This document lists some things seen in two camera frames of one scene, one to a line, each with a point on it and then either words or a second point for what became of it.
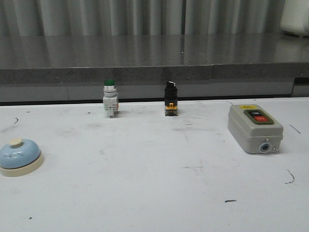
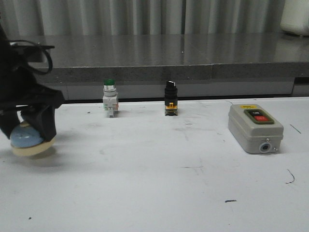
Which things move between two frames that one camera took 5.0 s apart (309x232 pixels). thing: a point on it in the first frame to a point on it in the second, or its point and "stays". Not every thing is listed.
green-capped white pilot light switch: [110, 99] stays
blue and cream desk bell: [20, 157] to [25, 141]
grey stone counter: [73, 69] stays
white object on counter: [294, 18] stays
